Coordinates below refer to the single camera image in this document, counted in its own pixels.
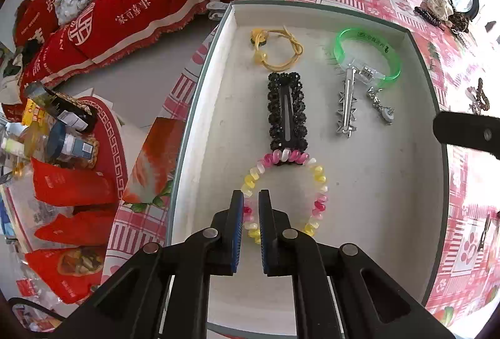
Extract black hair claw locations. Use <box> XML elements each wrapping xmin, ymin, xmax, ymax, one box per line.
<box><xmin>414</xmin><ymin>6</ymin><xmax>446</xmax><ymax>27</ymax></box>

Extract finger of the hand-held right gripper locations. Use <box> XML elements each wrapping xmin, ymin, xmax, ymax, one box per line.
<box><xmin>433</xmin><ymin>110</ymin><xmax>500</xmax><ymax>161</ymax></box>

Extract white scrunchie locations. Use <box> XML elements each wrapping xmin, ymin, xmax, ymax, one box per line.
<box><xmin>425</xmin><ymin>0</ymin><xmax>454</xmax><ymax>18</ymax></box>

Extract green translucent bracelet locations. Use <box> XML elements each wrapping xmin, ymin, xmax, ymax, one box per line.
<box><xmin>334</xmin><ymin>27</ymin><xmax>402</xmax><ymax>84</ymax></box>

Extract red round tray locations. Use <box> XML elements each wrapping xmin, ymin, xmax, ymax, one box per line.
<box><xmin>68</xmin><ymin>96</ymin><xmax>130</xmax><ymax>207</ymax></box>

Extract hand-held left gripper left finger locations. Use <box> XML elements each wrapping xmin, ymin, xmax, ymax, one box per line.
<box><xmin>49</xmin><ymin>190</ymin><xmax>245</xmax><ymax>339</ymax></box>

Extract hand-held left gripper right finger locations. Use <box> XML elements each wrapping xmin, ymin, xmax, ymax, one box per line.
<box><xmin>258</xmin><ymin>189</ymin><xmax>456</xmax><ymax>339</ymax></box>

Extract silver binder clip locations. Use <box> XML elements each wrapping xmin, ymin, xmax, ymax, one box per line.
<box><xmin>206</xmin><ymin>2</ymin><xmax>229</xmax><ymax>20</ymax></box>

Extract small silver pendant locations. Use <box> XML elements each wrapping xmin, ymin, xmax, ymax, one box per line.
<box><xmin>366</xmin><ymin>87</ymin><xmax>395</xmax><ymax>126</ymax></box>

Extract yellow snack packet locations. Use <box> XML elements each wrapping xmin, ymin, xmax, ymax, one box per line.
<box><xmin>21</xmin><ymin>99</ymin><xmax>46</xmax><ymax>126</ymax></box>

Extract leopard print scrunchie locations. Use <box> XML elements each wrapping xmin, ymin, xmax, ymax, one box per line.
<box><xmin>448</xmin><ymin>10</ymin><xmax>472</xmax><ymax>32</ymax></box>

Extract silver spiked hair clip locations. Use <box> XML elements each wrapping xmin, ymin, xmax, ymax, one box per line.
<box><xmin>335</xmin><ymin>67</ymin><xmax>360</xmax><ymax>137</ymax></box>

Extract red snack packet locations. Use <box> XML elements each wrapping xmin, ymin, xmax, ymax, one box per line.
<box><xmin>23</xmin><ymin>246</ymin><xmax>109</xmax><ymax>305</ymax></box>
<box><xmin>33</xmin><ymin>211</ymin><xmax>118</xmax><ymax>247</ymax></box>
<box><xmin>31</xmin><ymin>157</ymin><xmax>118</xmax><ymax>207</ymax></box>

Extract black rhinestone hair clip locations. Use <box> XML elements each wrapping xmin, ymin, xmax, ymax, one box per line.
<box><xmin>267</xmin><ymin>72</ymin><xmax>309</xmax><ymax>166</ymax></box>

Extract blue-capped bottle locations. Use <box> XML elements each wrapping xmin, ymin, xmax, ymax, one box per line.
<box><xmin>46</xmin><ymin>122</ymin><xmax>99</xmax><ymax>168</ymax></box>

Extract yellow hair tie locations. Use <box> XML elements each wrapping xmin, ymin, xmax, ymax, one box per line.
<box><xmin>250</xmin><ymin>26</ymin><xmax>304</xmax><ymax>72</ymax></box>

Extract brown spiral hair tie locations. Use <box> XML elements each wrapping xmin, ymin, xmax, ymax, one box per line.
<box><xmin>467</xmin><ymin>77</ymin><xmax>491</xmax><ymax>115</ymax></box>

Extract grey shallow tray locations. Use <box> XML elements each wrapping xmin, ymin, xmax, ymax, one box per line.
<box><xmin>168</xmin><ymin>0</ymin><xmax>450</xmax><ymax>337</ymax></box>

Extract gold metal hair clip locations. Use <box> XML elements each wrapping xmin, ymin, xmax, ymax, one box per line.
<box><xmin>477</xmin><ymin>214</ymin><xmax>494</xmax><ymax>251</ymax></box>

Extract strawberry printed pink tablecloth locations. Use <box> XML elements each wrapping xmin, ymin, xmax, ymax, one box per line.
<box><xmin>103</xmin><ymin>0</ymin><xmax>500</xmax><ymax>339</ymax></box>

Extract pink and yellow bead bracelet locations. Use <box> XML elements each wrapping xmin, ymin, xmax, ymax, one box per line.
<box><xmin>241</xmin><ymin>150</ymin><xmax>329</xmax><ymax>245</ymax></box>

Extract dark glass bottle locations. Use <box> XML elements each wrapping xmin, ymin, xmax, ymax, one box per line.
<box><xmin>25</xmin><ymin>81</ymin><xmax>98</xmax><ymax>129</ymax></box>

